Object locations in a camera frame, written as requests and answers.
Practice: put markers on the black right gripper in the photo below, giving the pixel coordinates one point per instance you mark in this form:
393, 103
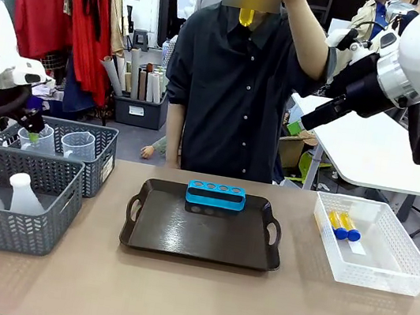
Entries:
360, 89

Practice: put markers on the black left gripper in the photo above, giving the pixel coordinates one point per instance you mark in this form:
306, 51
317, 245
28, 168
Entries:
32, 120

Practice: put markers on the clear plastic measuring beaker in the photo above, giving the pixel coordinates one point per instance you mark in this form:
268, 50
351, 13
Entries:
46, 141
77, 146

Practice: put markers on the person right forearm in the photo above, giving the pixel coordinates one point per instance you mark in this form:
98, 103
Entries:
173, 136

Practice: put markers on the person left forearm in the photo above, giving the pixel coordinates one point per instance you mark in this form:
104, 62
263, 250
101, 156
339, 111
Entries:
305, 36

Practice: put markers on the cardboard box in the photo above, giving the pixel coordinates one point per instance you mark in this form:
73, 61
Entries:
289, 150

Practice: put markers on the green chair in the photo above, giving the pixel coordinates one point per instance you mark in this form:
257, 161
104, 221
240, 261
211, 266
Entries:
306, 165

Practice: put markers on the white background table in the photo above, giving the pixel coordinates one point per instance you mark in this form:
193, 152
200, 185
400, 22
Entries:
374, 151

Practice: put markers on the dark blue hanging garment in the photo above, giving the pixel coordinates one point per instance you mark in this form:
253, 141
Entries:
78, 92

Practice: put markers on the long red dress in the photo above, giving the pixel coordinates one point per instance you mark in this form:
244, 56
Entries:
86, 58

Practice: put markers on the slanted grey paper roll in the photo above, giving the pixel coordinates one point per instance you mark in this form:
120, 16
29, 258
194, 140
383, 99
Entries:
113, 76

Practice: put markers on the person torso dark shirt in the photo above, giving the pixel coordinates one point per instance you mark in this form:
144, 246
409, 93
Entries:
225, 88

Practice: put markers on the dark grey storage bin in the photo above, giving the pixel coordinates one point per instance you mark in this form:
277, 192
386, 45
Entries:
139, 112

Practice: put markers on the background person beige jacket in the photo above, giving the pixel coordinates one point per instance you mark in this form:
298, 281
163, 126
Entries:
370, 15

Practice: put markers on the mannequin hand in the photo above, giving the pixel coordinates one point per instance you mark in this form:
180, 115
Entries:
148, 151

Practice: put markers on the tall grey cardboard tube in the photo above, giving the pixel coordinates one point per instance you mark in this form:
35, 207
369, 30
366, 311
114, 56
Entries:
135, 74

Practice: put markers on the brown paper roll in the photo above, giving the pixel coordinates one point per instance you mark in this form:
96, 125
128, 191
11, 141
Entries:
142, 85

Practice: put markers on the red shirt on hanger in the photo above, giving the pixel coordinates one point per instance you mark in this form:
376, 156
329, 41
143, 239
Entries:
41, 11

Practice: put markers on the white paper roll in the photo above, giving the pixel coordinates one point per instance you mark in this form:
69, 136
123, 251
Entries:
151, 88

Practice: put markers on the white paper label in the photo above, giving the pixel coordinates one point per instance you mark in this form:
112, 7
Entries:
357, 249

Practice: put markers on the blue test tube rack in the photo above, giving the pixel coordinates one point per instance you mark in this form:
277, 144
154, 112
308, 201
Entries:
215, 202

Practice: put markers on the beige hanging garment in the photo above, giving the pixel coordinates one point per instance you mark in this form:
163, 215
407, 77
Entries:
118, 19

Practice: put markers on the grey step stool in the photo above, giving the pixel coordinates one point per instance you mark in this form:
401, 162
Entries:
141, 39

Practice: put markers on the white perforated plastic basket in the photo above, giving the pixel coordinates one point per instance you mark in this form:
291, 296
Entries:
383, 273

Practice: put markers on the dark brown serving tray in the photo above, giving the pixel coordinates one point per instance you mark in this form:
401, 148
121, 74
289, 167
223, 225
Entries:
201, 236

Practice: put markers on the right arm white wrist camera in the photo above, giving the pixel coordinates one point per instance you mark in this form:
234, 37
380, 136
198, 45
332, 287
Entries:
339, 36

